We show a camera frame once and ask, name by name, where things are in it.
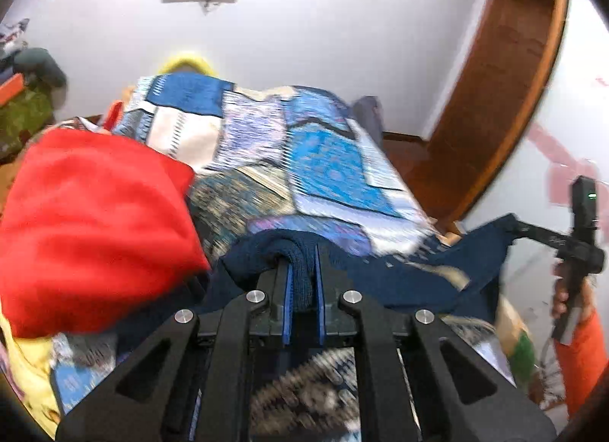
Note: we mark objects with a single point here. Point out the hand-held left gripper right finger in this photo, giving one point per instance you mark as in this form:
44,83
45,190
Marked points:
319,301

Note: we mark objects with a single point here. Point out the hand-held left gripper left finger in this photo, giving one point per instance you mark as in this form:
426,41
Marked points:
286,301

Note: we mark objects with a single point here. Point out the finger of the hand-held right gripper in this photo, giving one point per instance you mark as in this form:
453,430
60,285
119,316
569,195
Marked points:
540,231

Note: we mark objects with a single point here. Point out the navy patterned knit sweater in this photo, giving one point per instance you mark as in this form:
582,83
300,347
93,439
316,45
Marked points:
380,275

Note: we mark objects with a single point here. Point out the person's right hand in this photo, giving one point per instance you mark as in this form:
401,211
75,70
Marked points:
561,297

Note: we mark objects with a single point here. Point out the blue patchwork bedspread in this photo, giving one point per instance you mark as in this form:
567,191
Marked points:
328,166

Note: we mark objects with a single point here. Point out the wooden door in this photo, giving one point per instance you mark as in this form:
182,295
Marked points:
504,90

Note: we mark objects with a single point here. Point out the red cloth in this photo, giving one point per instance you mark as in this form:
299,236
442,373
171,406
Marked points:
95,223

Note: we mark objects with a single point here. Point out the yellow pillow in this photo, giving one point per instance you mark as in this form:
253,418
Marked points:
188,63

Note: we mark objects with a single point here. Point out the yellow cloth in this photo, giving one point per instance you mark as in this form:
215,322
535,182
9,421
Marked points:
24,375

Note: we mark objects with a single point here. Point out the green patterned cloth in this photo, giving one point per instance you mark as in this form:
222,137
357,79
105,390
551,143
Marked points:
21,121

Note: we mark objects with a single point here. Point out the dark grey bundle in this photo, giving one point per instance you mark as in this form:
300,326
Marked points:
43,68

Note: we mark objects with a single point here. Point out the orange box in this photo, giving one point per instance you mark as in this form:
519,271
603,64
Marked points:
9,90

